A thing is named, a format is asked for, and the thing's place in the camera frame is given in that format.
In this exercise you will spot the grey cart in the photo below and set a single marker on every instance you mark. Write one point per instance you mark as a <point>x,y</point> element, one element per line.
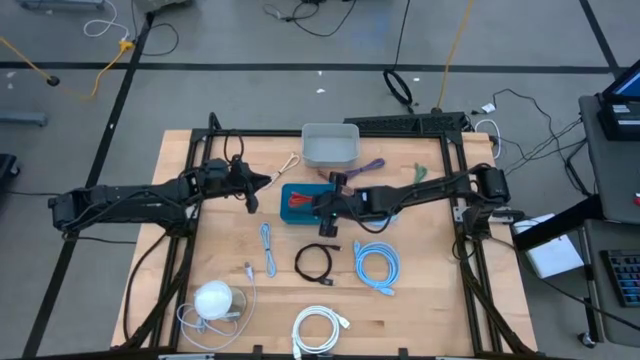
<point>615,170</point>

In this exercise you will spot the white dome-shaped device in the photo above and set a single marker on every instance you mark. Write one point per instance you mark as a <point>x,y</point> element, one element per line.
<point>212,300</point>

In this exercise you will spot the black keyboard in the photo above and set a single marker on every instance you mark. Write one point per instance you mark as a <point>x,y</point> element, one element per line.
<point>625,275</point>

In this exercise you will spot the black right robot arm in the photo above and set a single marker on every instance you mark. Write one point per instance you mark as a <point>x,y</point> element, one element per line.
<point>425,190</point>

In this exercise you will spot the round transparent disc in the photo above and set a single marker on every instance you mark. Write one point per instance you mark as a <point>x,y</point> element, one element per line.
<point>240,300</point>

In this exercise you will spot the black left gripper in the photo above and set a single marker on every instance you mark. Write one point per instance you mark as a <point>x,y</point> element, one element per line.
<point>239,179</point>

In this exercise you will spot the grey plastic bin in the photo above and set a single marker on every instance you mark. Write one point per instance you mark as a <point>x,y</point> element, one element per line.
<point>330,147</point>

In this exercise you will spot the teal plastic bin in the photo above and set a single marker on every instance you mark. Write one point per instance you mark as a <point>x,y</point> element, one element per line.
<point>292,216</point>

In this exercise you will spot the white box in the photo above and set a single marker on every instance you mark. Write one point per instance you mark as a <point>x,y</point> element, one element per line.
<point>555,255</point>

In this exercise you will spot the black perforated panel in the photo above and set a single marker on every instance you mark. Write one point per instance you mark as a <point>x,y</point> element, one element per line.
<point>390,122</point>

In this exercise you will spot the black aluminium table frame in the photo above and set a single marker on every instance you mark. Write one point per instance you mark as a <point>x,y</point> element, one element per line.
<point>270,133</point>

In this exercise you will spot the grey floor bar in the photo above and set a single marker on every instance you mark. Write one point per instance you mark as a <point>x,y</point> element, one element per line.
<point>22,119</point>

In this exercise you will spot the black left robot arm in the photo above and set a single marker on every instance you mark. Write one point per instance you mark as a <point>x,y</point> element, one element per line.
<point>125,202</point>

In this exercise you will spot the black laptop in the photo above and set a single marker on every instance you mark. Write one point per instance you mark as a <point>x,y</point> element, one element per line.
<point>620,120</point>

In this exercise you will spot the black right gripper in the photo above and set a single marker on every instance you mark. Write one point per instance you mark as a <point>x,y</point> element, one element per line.
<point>345,205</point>

